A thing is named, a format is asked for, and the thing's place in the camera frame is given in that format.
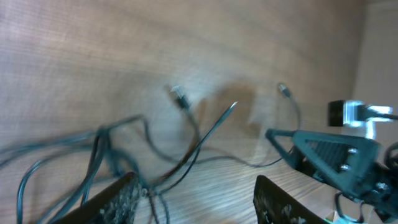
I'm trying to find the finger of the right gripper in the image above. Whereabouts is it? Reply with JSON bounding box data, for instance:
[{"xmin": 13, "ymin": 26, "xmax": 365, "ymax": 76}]
[{"xmin": 265, "ymin": 128, "xmax": 307, "ymax": 170}]

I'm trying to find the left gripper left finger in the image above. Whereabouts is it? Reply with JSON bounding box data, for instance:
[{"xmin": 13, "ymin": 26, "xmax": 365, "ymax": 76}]
[{"xmin": 54, "ymin": 172, "xmax": 142, "ymax": 224}]

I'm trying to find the right camera black cable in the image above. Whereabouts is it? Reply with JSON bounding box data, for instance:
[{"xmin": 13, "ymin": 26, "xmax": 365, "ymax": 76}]
[{"xmin": 363, "ymin": 110, "xmax": 398, "ymax": 122}]

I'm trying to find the black usb cable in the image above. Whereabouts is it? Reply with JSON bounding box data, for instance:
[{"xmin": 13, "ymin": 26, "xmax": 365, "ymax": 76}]
[{"xmin": 0, "ymin": 83, "xmax": 302, "ymax": 224}]

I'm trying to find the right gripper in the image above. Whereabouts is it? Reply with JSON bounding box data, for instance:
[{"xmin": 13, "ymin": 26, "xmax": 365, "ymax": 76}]
[{"xmin": 292, "ymin": 131, "xmax": 397, "ymax": 223}]

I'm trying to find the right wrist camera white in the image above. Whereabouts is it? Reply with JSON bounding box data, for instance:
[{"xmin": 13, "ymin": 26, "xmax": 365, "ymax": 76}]
[{"xmin": 328, "ymin": 100, "xmax": 397, "ymax": 139}]

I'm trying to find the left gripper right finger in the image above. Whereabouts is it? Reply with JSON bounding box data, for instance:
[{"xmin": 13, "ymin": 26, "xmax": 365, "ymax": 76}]
[{"xmin": 253, "ymin": 175, "xmax": 328, "ymax": 224}]

